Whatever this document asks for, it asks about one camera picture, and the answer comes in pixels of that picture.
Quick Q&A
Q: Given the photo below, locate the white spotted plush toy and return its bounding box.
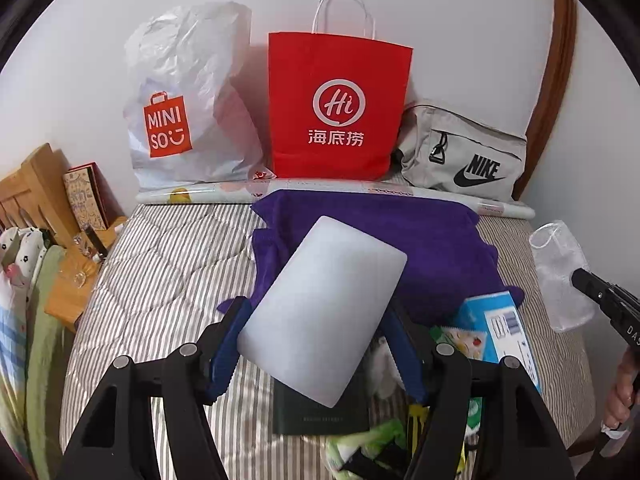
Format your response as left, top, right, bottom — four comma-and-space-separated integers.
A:
1, 226, 47, 284

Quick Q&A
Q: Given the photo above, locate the dark green tea box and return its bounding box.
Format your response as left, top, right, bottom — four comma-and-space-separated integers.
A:
271, 368, 370, 436

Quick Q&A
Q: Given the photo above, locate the rolled printed paper tube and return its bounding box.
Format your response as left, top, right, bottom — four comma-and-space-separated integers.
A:
137, 179, 535, 220

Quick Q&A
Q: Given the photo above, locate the wooden headboard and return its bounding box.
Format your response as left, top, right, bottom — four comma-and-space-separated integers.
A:
0, 143, 78, 248

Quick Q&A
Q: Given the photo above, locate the grey Nike pouch bag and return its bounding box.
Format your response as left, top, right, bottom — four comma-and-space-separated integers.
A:
397, 102, 527, 203

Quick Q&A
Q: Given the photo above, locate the yellow black pouch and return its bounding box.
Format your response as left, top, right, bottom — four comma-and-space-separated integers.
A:
406, 402, 468, 477

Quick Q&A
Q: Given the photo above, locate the red paper shopping bag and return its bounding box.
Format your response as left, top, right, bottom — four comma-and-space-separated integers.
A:
268, 0, 412, 180

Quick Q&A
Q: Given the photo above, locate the green tissue packet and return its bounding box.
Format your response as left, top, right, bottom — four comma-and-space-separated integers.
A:
324, 418, 407, 479

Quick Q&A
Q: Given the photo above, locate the purple towel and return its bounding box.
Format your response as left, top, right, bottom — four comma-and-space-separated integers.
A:
245, 191, 525, 326

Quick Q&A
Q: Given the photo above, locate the fruit print sachet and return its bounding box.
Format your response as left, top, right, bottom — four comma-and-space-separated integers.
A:
432, 326, 488, 361

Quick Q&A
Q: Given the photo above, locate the white Miniso plastic bag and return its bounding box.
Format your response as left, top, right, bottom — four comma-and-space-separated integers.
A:
124, 1, 271, 191

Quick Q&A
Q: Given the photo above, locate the green bed sheet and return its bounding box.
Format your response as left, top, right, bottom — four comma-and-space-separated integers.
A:
1, 245, 73, 479

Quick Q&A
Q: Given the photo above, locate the blue tissue pack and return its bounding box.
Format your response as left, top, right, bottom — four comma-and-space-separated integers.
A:
446, 292, 540, 389

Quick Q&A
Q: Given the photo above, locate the brown wooden door frame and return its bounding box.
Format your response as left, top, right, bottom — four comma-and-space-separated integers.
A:
512, 0, 577, 200

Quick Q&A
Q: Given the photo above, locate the clear plastic zip bag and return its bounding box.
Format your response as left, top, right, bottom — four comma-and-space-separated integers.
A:
528, 220, 596, 333

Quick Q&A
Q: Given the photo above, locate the person's right hand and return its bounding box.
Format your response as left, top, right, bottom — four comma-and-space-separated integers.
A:
603, 348, 639, 429

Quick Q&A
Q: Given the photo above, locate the striped quilted table cover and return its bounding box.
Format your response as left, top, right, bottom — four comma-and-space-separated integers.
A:
58, 205, 596, 479

